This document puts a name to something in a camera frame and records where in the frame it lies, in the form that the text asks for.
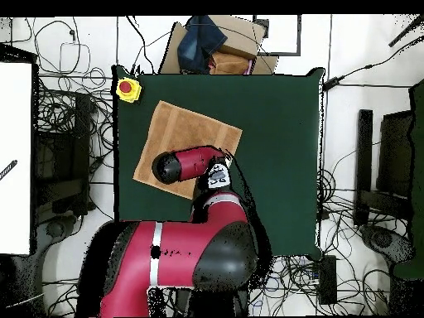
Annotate black square floor frame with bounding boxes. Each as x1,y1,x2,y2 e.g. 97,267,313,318
253,14,302,56

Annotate brown folded towel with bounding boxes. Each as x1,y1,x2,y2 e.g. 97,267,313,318
209,51,254,75

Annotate black tripod rod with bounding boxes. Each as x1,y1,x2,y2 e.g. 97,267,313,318
388,14,424,47

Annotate yellow emergency stop button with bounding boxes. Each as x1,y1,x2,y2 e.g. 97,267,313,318
115,76,142,104

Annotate striped black rod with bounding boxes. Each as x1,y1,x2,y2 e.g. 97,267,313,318
0,159,18,181

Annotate black cable tangle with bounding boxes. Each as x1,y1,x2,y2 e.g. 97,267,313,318
32,17,115,226
248,165,412,316

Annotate brown cardboard box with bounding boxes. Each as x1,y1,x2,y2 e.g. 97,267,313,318
158,14,280,75

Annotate black metal stand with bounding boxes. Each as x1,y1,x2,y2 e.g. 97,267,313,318
32,92,92,223
353,108,415,228

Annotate grey stand foot black knob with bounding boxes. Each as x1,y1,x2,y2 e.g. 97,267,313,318
34,214,79,266
360,224,415,266

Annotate blue denim jeans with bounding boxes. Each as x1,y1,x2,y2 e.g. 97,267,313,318
176,15,229,74

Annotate green covered side table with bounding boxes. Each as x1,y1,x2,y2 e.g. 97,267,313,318
392,79,424,281

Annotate tan terry towel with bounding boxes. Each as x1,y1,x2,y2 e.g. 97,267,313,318
132,99,243,200

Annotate black power strip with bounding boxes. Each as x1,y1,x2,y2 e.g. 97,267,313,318
317,254,338,306

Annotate white board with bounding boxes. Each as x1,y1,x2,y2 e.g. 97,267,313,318
0,60,34,256

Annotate dark green table cloth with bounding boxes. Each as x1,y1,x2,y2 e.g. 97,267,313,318
111,65,326,260

